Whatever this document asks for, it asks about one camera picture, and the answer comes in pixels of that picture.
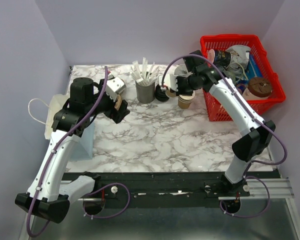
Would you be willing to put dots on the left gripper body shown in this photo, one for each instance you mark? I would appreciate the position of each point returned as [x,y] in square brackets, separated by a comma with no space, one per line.
[106,105]

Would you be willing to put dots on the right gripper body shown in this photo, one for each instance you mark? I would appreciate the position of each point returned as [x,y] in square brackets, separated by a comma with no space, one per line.
[186,85]

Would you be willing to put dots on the brown paper coffee cup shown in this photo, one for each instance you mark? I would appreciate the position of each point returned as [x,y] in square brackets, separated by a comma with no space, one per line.
[170,93]

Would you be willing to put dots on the blue paper bag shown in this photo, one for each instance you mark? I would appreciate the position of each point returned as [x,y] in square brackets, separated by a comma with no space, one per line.
[84,149]

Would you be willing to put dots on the brown cardboard cup carrier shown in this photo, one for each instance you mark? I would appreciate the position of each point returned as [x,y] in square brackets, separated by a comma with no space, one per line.
[118,102]

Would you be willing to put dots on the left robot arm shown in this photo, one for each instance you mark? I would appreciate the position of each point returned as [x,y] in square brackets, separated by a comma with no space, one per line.
[46,198]

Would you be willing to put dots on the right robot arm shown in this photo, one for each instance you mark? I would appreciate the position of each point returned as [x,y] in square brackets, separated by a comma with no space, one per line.
[256,133]

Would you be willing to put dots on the stack of paper cups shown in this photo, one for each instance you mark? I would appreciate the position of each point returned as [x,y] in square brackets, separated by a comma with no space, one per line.
[184,101]

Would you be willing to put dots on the grey wrapped paper roll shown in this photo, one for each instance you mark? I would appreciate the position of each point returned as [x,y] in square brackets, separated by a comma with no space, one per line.
[182,71]

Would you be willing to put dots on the stack of black lids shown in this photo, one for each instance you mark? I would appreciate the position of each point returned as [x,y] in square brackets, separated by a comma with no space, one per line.
[160,95]

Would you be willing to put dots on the black instant noodle cup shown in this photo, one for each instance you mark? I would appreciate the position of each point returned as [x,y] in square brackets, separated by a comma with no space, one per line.
[219,57]

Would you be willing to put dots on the grey foil snack bag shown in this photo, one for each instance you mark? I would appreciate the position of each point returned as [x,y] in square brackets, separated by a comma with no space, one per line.
[240,57]

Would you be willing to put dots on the blue box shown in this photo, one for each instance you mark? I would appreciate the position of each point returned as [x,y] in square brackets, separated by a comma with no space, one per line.
[252,68]

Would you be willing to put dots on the brown lidded dessert cup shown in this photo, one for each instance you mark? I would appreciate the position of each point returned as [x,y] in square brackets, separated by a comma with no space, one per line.
[258,88]

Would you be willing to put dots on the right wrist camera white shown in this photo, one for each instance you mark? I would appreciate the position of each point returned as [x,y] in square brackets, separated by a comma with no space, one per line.
[168,83]

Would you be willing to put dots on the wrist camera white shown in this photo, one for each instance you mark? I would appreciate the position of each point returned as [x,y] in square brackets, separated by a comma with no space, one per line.
[114,87]
[168,83]

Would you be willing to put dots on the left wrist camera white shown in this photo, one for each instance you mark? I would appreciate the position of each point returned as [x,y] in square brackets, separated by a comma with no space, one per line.
[114,87]

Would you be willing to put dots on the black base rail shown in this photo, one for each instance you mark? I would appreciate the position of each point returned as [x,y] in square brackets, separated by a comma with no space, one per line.
[166,189]

